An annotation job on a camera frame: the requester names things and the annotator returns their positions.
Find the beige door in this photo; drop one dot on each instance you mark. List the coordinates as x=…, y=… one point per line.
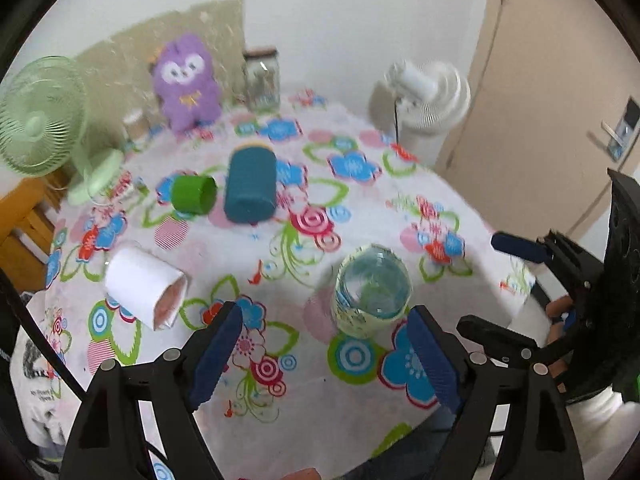
x=540, y=85

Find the green desk fan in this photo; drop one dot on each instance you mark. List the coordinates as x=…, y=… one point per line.
x=37, y=115

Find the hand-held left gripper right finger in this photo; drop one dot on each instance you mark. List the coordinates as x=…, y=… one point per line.
x=429, y=360

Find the wooden chair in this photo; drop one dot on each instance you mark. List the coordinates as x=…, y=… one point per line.
x=25, y=220

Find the small glass jar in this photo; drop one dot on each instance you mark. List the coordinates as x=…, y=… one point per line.
x=135, y=127

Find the glass jar with brown lid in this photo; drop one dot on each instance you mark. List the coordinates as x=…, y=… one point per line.
x=261, y=82

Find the green cup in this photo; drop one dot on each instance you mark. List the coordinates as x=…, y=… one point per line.
x=192, y=195

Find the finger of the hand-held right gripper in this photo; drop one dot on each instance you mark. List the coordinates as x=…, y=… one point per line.
x=495, y=335
x=517, y=247

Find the person's right hand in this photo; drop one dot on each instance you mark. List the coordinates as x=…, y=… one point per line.
x=559, y=306

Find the beige wall cloth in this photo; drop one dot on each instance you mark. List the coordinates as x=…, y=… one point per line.
x=125, y=55

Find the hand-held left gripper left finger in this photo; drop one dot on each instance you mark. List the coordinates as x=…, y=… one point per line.
x=216, y=355

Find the teal cup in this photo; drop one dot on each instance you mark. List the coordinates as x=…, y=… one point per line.
x=250, y=185

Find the white desk fan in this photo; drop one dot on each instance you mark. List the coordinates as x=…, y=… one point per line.
x=430, y=95

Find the floral tablecloth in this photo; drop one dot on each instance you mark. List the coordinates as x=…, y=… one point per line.
x=300, y=255

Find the clear glass cup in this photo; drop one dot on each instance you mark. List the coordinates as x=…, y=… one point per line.
x=372, y=292

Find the white printed bag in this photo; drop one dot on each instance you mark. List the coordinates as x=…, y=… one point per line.
x=35, y=390

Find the white cup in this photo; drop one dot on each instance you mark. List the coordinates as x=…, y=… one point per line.
x=137, y=277

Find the purple plush toy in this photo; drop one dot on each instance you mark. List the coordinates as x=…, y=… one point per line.
x=186, y=82

